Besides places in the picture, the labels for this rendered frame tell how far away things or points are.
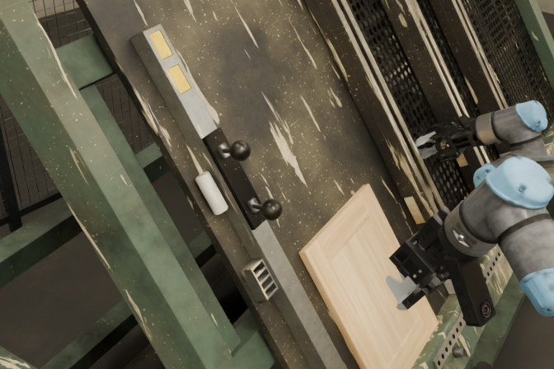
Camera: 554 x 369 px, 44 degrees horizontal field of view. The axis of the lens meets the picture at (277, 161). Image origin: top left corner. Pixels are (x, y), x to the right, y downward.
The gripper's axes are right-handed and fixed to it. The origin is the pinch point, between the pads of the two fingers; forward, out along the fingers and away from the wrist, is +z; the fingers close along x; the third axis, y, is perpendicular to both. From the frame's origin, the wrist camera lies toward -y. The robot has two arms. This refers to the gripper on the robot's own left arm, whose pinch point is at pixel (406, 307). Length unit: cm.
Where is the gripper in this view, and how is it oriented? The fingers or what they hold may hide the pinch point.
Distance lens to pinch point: 117.2
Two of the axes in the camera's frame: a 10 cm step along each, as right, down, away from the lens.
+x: -6.9, 3.7, -6.3
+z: -3.6, 5.8, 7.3
